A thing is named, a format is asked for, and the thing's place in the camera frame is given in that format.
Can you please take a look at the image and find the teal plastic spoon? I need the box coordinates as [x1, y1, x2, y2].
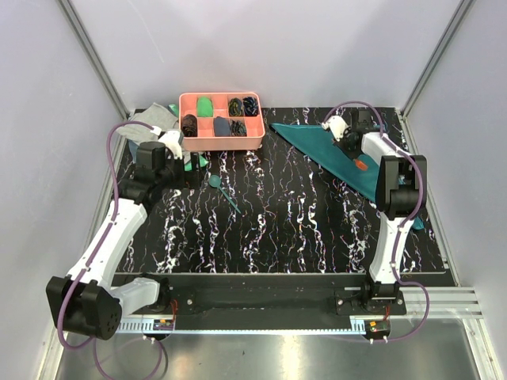
[208, 174, 241, 214]

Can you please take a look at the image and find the orange plastic fork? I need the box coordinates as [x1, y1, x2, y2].
[354, 159, 368, 171]

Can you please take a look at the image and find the teal cloth napkin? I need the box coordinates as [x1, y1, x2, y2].
[270, 122, 425, 231]

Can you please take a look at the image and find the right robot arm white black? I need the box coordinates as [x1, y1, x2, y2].
[332, 109, 427, 314]

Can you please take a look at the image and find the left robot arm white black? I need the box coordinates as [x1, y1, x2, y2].
[46, 135, 185, 340]

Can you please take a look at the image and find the yellow dark patterned roll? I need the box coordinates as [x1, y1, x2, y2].
[228, 97, 244, 117]

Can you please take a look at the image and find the blue dark patterned roll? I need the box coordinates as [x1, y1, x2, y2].
[242, 97, 259, 117]

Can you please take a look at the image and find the mint green cloth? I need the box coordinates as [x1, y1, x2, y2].
[167, 104, 209, 172]

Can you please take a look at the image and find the dark blue cloth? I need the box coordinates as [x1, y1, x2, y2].
[128, 140, 139, 163]

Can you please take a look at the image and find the dark maroon rolled cloth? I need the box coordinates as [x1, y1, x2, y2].
[181, 114, 198, 138]

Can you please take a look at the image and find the slate blue rolled cloth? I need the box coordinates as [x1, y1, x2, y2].
[213, 116, 231, 137]

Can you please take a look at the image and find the pink divided organizer tray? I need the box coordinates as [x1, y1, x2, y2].
[179, 92, 265, 152]

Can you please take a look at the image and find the dark patterned rolled cloth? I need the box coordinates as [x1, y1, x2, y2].
[230, 120, 247, 137]

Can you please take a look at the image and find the grey cloth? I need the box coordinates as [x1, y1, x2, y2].
[116, 103, 179, 145]

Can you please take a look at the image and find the green rolled cloth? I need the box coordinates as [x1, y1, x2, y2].
[196, 97, 214, 117]

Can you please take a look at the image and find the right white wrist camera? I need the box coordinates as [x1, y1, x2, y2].
[322, 116, 349, 142]

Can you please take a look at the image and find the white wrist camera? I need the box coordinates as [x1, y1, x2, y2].
[322, 116, 349, 142]
[151, 126, 184, 160]

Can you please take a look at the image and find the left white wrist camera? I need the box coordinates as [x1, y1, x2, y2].
[151, 126, 184, 160]

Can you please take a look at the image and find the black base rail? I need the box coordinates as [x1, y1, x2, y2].
[134, 273, 406, 334]

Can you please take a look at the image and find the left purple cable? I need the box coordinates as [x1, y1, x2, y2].
[57, 121, 170, 379]

